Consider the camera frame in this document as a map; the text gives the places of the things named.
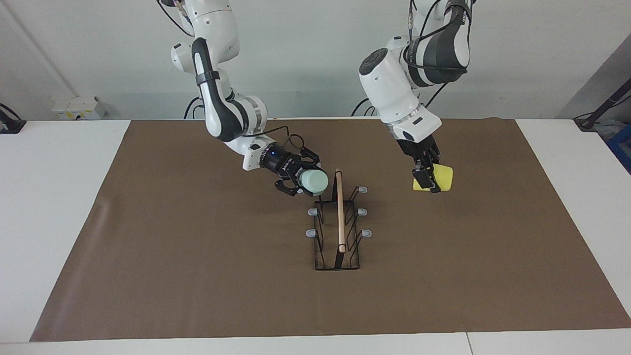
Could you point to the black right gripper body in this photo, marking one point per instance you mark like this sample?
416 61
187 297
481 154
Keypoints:
283 162

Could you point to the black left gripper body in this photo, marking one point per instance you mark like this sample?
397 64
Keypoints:
419 148

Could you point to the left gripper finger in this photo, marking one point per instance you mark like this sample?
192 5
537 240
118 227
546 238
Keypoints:
420 176
434 175

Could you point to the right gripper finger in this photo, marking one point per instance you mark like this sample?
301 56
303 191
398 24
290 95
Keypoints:
309 159
290 187

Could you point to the yellow plastic cup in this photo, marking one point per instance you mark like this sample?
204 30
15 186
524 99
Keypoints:
443 177

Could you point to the pale green plastic cup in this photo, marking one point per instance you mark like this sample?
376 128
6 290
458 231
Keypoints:
315 181

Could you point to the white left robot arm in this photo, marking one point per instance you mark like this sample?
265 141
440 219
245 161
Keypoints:
394 84

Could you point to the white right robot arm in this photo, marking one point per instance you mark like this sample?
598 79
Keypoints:
217 98

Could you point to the brown table mat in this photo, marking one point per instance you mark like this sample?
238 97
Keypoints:
246 296

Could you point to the black stand with pole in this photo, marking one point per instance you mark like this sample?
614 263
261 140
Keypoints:
589 122

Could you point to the blue crate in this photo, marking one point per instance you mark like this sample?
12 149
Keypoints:
622 148

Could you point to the white power strip box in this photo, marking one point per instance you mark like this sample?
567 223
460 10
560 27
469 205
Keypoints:
74 107

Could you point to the black table clamp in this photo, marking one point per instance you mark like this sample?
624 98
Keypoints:
12 125

